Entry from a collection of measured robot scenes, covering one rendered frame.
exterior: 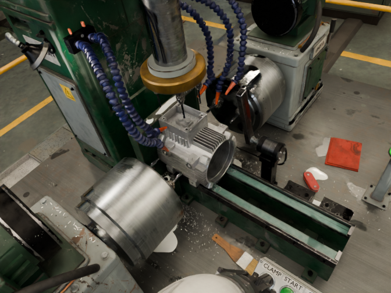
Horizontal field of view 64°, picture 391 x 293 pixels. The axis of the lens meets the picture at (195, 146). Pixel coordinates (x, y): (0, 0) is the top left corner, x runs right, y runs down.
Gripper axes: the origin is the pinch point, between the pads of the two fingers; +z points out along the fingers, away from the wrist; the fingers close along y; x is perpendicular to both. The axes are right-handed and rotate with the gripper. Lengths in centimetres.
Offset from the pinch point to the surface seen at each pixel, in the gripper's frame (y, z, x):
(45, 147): 165, 65, 24
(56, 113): 250, 124, 10
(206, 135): 36.1, 14.1, -24.4
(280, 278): -2.4, 4.0, -2.0
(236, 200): 22.4, 27.9, -10.2
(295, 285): -5.7, 3.9, -2.6
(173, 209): 29.1, 4.1, -1.7
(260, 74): 35, 27, -52
